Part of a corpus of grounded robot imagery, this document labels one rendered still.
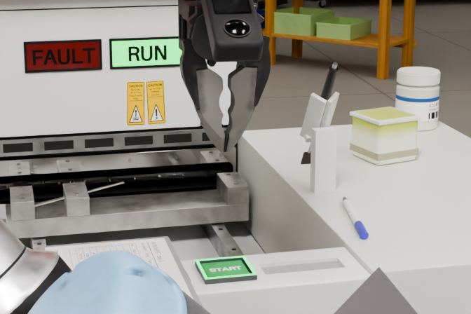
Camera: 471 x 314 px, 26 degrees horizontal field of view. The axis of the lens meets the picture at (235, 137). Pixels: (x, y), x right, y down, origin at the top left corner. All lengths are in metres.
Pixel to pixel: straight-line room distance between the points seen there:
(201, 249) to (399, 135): 0.34
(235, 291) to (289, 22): 6.41
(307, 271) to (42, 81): 0.65
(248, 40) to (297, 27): 6.46
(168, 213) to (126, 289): 0.91
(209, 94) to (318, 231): 0.31
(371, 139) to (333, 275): 0.42
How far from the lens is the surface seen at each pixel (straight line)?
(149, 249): 1.16
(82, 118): 1.62
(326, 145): 1.33
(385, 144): 1.47
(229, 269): 1.09
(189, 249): 1.56
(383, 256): 1.14
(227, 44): 0.93
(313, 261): 1.14
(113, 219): 1.54
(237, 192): 1.56
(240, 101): 1.03
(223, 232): 1.54
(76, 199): 1.52
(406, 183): 1.40
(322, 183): 1.34
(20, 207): 1.52
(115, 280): 0.66
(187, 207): 1.55
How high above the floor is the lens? 1.37
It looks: 15 degrees down
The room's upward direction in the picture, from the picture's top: straight up
